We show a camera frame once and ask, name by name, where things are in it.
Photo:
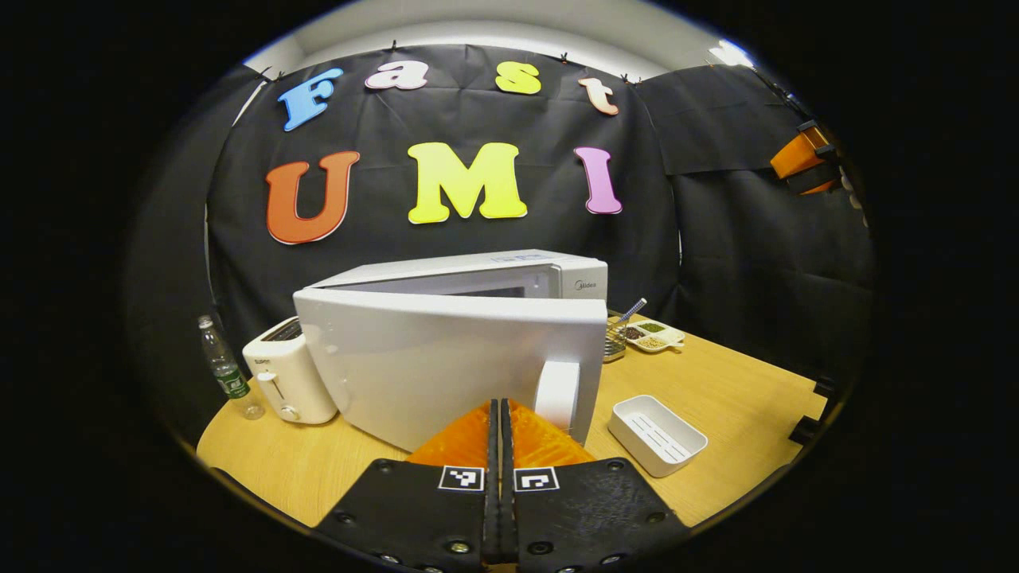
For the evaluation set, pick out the white microwave oven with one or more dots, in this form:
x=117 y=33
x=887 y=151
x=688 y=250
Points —
x=438 y=358

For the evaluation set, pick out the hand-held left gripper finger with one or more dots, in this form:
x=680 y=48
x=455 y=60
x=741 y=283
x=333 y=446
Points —
x=492 y=509
x=508 y=509

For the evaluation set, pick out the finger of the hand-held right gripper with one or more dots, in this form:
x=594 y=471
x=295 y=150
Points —
x=796 y=155
x=812 y=179

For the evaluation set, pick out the white toaster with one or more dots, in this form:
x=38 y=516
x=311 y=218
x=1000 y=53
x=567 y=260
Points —
x=286 y=382

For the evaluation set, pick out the white plastic tray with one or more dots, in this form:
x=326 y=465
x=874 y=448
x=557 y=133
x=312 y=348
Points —
x=657 y=434

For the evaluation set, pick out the white divided seasoning dish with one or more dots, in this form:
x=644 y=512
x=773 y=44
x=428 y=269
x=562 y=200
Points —
x=653 y=336

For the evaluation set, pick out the clear plastic water bottle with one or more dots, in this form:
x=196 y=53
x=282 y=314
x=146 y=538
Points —
x=229 y=382

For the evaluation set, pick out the small ceiling light panel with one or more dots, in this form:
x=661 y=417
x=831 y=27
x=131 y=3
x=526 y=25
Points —
x=731 y=54

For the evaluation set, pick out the black block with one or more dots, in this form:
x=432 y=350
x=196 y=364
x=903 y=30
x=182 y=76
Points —
x=825 y=387
x=804 y=430

